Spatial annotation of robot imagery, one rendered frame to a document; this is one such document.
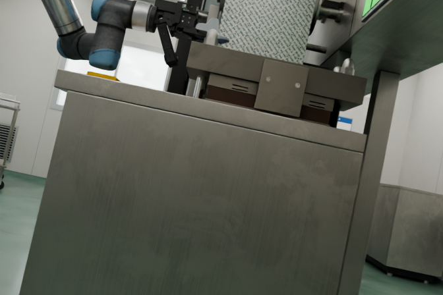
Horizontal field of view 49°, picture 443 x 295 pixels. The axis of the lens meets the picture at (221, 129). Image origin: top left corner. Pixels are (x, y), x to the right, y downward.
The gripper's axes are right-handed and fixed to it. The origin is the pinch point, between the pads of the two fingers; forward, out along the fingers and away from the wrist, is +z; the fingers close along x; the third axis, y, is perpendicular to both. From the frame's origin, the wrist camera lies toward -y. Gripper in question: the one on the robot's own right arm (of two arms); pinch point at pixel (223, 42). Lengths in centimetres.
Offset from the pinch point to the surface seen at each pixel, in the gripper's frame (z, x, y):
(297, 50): 19.4, -0.2, 1.9
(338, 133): 28.1, -26.0, -20.1
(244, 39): 5.1, -0.3, 1.7
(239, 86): 6.1, -17.6, -13.5
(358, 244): 49, 13, -46
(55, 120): -224, 556, -23
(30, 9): -294, 556, 123
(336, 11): 28.4, 4.5, 16.1
